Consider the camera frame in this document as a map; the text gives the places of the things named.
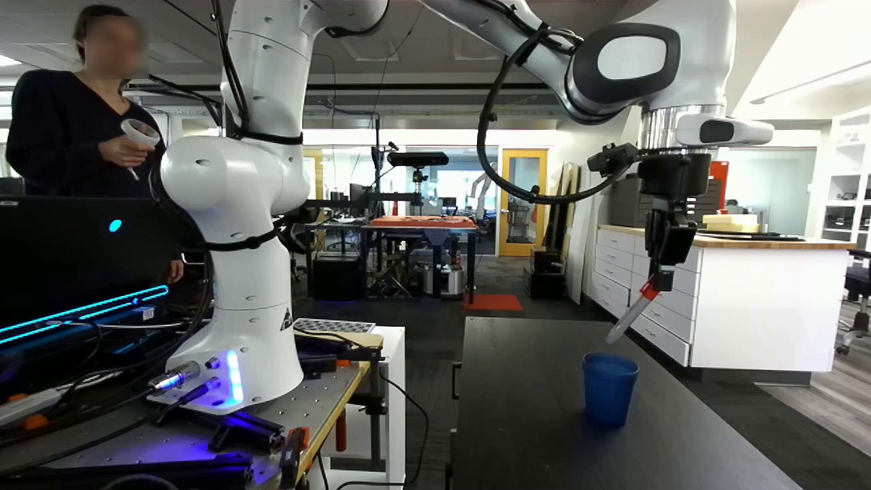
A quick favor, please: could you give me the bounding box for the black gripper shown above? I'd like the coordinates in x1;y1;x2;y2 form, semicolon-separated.
636;149;712;293

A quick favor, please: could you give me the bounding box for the orange capped white marker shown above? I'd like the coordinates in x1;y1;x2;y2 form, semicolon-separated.
605;281;663;345

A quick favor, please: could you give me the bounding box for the white handheld controller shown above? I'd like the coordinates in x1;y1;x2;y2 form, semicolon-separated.
116;117;164;151

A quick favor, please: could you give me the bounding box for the person left hand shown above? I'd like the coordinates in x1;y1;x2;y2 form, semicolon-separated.
96;132;152;170

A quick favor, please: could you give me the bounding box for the beige box stack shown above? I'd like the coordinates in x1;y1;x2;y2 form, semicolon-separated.
701;210;763;236

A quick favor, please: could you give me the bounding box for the black equipment box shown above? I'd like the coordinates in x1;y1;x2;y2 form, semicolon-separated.
605;174;659;229

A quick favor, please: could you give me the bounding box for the red cylinder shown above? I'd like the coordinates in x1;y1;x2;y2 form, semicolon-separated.
710;159;731;215

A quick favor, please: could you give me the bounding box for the white drawer cabinet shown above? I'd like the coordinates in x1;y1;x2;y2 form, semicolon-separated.
582;222;855;374

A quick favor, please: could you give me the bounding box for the blue plastic cup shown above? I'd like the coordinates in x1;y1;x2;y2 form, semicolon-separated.
580;350;643;433

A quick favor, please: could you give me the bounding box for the yellow framed door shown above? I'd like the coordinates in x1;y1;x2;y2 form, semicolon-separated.
496;146;552;261

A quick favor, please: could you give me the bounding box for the red floor mat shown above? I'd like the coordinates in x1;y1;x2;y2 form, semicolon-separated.
461;290;527;319

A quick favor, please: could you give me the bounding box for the white parts bin shelf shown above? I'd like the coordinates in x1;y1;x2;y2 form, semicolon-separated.
816;106;871;244

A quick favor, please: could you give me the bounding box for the black office chair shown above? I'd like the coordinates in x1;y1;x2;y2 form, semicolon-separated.
837;255;871;355

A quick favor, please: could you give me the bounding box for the orange topped work table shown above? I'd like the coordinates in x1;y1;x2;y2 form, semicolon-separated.
360;211;481;302

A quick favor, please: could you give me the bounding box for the black tripod light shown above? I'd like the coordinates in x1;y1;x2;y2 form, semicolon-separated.
367;139;455;219

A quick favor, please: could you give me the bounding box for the black handheld tool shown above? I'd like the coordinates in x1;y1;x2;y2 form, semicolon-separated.
207;411;288;457

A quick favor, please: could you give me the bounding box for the blue glowing strip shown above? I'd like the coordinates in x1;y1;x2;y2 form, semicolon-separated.
0;283;173;347

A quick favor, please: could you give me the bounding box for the metal breadboard robot table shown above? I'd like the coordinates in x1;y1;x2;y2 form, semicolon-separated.
0;355;376;490

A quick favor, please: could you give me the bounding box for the standing person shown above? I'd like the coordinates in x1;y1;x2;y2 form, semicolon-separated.
2;0;172;202

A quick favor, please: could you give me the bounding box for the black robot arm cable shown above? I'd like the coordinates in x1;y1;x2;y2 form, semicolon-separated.
477;21;643;206

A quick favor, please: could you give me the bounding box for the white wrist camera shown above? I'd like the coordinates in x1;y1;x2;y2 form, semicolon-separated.
674;110;776;149

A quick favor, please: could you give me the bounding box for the orange handled tool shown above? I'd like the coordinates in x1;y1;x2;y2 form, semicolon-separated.
278;423;312;486

